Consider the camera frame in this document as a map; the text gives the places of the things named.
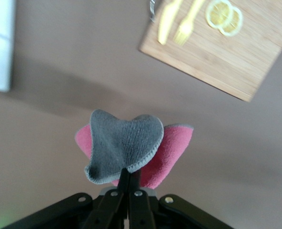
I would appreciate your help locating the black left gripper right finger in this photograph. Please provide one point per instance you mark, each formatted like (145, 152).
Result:
(139, 210)

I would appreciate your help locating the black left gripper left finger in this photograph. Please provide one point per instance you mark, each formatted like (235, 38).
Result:
(107, 210)

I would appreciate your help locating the pink and grey cloth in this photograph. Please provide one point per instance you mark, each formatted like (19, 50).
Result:
(126, 143)

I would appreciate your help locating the white rectangular tray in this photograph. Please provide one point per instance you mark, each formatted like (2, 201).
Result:
(0, 59)

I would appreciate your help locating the yellow plastic fork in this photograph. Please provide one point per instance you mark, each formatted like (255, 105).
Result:
(184, 28)

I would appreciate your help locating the yellow plastic knife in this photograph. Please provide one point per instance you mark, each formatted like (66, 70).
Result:
(166, 21)

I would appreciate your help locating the yellow lemon slice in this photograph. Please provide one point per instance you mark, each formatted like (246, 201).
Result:
(218, 13)
(236, 23)

